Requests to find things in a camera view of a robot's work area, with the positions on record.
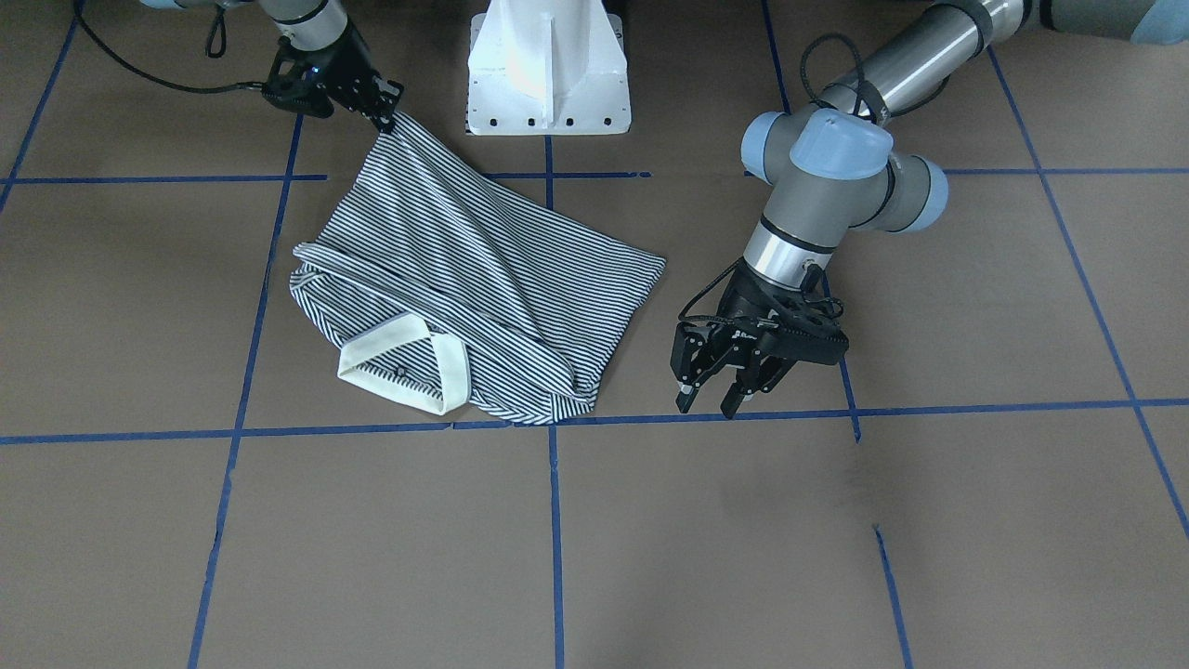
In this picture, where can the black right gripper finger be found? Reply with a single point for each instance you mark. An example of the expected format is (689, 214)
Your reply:
(384, 114)

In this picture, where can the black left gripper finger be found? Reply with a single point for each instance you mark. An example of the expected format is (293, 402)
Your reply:
(695, 362)
(759, 373)

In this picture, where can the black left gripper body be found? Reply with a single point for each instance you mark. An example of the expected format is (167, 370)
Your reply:
(746, 303)

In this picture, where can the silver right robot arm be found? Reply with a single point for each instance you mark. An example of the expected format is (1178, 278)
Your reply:
(311, 25)

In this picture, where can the blue white striped polo shirt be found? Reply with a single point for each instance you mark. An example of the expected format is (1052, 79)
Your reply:
(441, 288)

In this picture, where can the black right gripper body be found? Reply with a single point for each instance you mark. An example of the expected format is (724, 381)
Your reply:
(347, 65)

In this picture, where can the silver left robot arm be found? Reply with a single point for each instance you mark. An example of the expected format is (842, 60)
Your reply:
(833, 168)

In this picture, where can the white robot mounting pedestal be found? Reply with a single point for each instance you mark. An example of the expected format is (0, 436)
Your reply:
(555, 68)

